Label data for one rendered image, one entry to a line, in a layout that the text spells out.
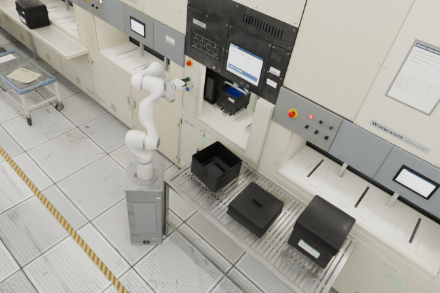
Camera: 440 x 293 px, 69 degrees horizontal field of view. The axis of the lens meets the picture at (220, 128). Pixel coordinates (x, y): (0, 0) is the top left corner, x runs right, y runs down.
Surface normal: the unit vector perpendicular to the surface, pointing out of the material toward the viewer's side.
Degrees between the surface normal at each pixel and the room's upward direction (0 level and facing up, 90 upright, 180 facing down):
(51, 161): 0
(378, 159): 90
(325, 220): 0
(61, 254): 0
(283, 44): 90
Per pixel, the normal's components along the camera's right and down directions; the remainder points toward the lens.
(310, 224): 0.12, -0.75
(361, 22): -0.65, 0.44
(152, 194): 0.07, 0.66
